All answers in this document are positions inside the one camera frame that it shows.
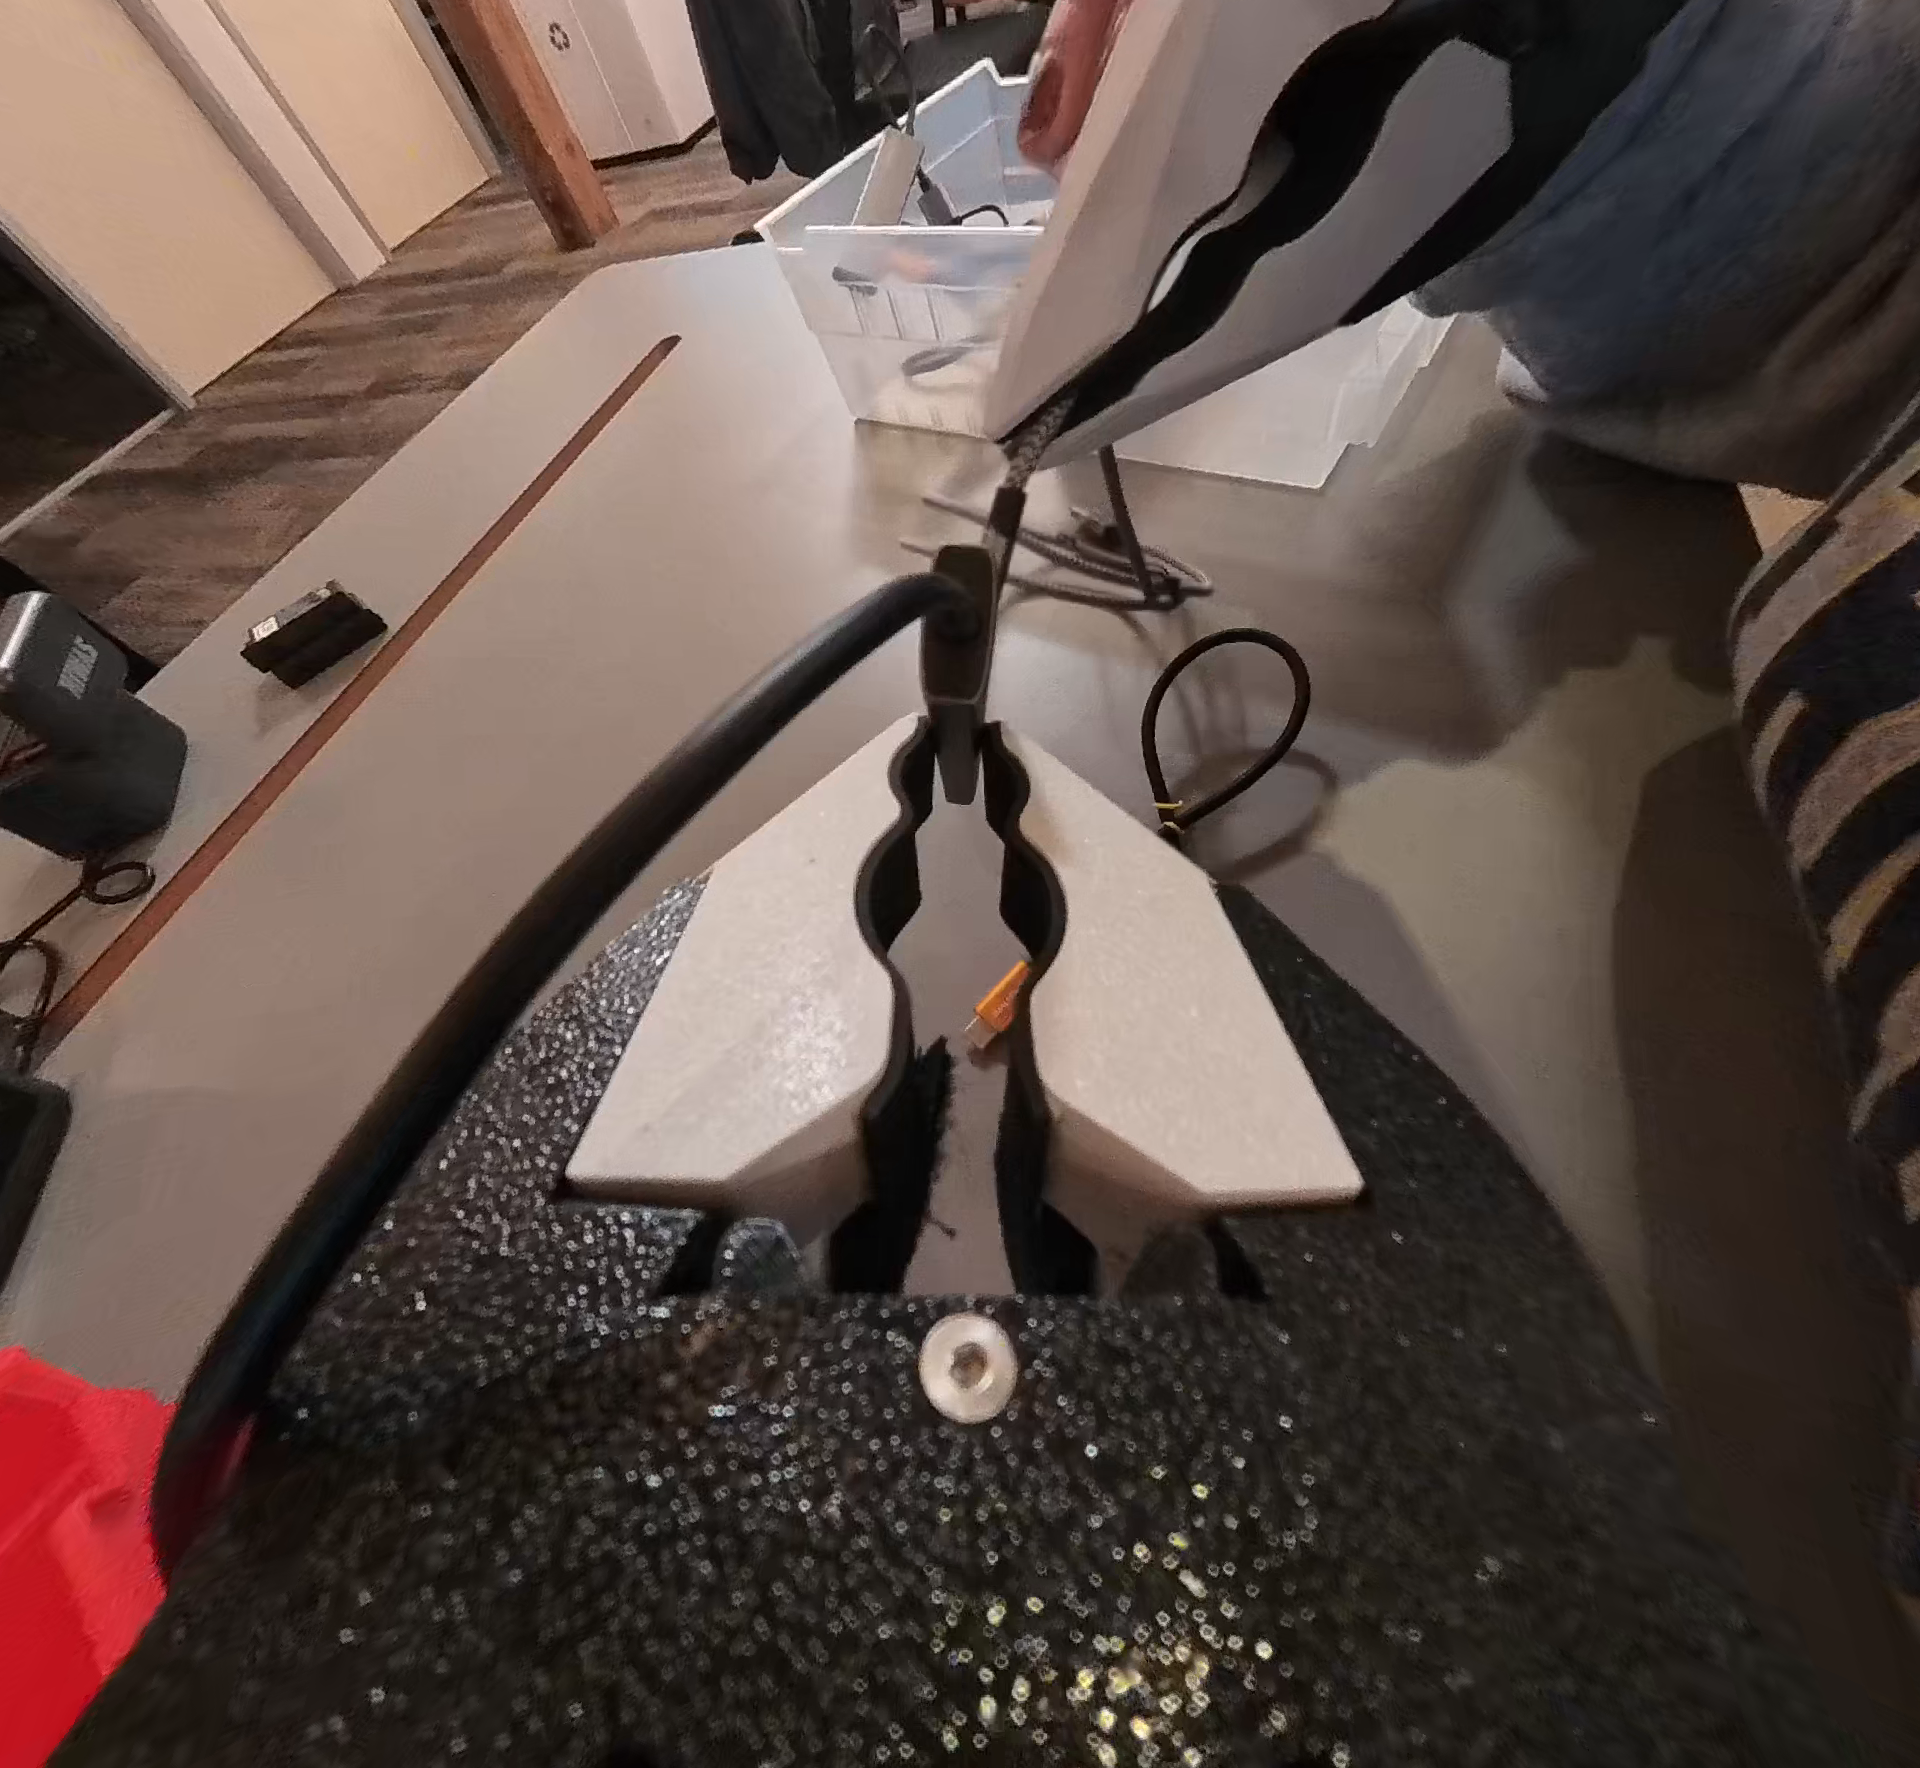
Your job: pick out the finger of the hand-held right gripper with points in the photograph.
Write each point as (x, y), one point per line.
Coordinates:
(1111, 222)
(1350, 222)

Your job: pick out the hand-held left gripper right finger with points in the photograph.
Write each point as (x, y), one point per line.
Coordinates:
(1171, 1049)

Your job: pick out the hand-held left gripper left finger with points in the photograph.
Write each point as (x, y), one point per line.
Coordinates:
(721, 1049)

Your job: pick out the person's right forearm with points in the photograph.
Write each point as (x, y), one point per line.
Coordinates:
(1724, 222)

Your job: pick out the person's right hand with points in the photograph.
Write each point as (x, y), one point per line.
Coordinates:
(1094, 29)

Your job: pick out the silver adapter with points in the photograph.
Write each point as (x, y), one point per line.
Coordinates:
(889, 181)

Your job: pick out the clear plastic bin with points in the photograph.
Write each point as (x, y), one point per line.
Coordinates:
(900, 343)

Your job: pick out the white recycling cabinet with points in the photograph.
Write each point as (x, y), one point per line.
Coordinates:
(601, 29)

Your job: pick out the small black box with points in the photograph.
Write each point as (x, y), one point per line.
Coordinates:
(309, 637)

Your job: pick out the black battery charger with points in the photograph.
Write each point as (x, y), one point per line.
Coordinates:
(91, 763)

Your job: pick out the black power station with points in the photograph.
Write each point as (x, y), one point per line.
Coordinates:
(26, 1168)

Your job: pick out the person's striped sweater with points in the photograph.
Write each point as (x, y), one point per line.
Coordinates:
(1844, 748)

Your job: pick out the red plastic part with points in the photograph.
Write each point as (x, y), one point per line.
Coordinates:
(60, 1529)

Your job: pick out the white double door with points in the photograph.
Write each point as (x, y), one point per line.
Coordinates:
(300, 73)

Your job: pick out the wooden post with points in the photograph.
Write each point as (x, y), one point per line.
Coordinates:
(494, 42)

